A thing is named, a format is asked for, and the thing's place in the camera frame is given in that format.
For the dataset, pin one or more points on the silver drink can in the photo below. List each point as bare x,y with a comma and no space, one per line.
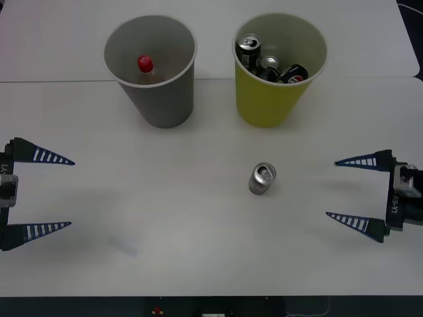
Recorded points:
261,180

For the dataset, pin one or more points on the dark robot base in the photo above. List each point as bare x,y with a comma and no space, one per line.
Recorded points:
82,307

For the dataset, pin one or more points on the black drink can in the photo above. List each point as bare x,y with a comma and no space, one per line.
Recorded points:
248,44
269,62

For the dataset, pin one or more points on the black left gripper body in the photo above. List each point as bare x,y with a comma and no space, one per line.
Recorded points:
8,158

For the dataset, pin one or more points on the red button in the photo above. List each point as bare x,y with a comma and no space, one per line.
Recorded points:
157,310

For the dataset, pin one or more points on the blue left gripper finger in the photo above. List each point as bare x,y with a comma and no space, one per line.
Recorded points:
26,152
20,236

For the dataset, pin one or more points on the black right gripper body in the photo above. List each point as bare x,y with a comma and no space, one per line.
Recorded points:
394,208

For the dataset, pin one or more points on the red-capped plastic bottle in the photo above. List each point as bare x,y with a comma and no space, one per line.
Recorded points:
145,63

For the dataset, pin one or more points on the grey plastic bin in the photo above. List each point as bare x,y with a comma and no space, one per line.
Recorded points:
165,102

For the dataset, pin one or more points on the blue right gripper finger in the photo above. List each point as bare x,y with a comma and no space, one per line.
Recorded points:
380,161
373,229

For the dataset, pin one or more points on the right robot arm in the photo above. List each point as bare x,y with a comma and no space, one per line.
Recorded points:
409,183

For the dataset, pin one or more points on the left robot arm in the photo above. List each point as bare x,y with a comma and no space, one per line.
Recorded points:
7,190

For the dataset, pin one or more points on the yellow-green plastic bin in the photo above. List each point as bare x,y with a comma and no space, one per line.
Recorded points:
264,102

